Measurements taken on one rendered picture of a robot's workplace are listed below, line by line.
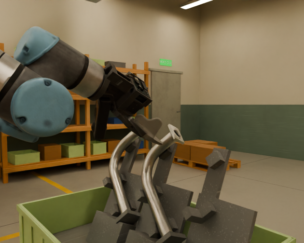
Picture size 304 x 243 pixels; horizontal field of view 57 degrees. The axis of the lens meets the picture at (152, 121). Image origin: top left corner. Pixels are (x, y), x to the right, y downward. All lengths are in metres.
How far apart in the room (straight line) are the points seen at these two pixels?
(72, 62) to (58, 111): 0.18
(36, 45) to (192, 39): 8.04
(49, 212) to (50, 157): 4.39
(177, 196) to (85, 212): 0.39
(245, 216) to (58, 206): 0.59
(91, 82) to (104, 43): 5.98
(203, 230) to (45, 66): 0.48
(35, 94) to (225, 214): 0.47
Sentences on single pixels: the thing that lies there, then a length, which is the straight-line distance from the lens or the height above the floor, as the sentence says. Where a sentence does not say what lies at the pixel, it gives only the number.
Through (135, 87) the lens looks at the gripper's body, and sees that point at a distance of 0.59.
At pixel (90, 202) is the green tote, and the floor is 0.92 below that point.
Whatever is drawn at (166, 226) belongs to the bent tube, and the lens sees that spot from 0.71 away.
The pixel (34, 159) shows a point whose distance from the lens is 5.23.
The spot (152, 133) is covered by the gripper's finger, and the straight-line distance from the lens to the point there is 0.64.
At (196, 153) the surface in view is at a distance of 5.53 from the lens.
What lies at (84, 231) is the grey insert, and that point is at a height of 0.85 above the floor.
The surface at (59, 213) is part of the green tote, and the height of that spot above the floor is 0.91.
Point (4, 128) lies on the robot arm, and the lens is 0.52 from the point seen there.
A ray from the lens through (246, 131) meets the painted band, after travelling 7.66.
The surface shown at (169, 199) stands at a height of 1.00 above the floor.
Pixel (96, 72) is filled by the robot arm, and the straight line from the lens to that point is 0.56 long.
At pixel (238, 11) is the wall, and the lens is 8.17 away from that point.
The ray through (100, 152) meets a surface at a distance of 5.75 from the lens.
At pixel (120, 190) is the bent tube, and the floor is 1.00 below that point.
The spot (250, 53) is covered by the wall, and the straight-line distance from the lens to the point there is 7.72.
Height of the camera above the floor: 1.25
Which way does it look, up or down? 3 degrees down
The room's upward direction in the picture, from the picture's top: straight up
